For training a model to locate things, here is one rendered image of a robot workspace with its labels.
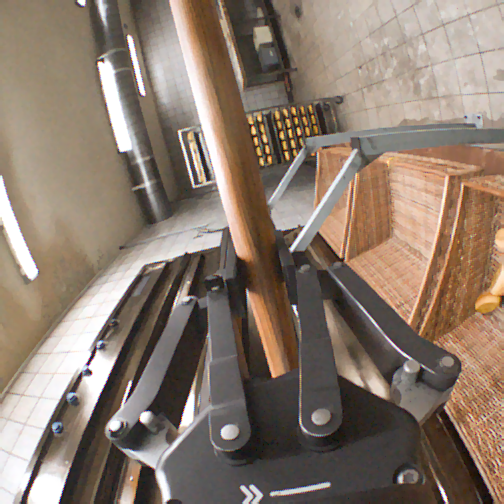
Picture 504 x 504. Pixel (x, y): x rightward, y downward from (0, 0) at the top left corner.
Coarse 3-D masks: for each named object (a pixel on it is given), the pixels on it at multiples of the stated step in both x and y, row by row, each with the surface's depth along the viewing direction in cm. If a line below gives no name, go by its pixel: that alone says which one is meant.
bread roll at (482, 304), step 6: (480, 294) 51; (486, 294) 48; (492, 294) 47; (480, 300) 50; (486, 300) 48; (492, 300) 46; (498, 300) 45; (480, 306) 50; (486, 306) 49; (492, 306) 47; (480, 312) 52; (486, 312) 51
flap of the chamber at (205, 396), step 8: (224, 240) 146; (224, 248) 134; (224, 256) 125; (224, 264) 117; (240, 320) 107; (240, 328) 102; (240, 336) 98; (208, 344) 71; (208, 352) 68; (208, 360) 65; (208, 384) 57; (208, 392) 55; (200, 400) 53; (208, 400) 52; (200, 408) 51
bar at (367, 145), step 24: (480, 120) 80; (312, 144) 91; (360, 144) 47; (384, 144) 47; (408, 144) 47; (432, 144) 47; (456, 144) 46; (360, 168) 51; (336, 192) 52; (312, 216) 56
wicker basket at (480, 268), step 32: (480, 192) 43; (480, 224) 46; (448, 256) 49; (480, 256) 49; (448, 288) 53; (480, 288) 53; (448, 320) 57; (480, 320) 53; (480, 352) 46; (480, 384) 40; (480, 416) 34; (480, 448) 28
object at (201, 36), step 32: (192, 0) 11; (192, 32) 12; (192, 64) 13; (224, 64) 13; (224, 96) 14; (224, 128) 15; (224, 160) 16; (256, 160) 17; (224, 192) 17; (256, 192) 17; (256, 224) 17; (256, 256) 18; (256, 288) 19; (256, 320) 21; (288, 320) 21; (288, 352) 22
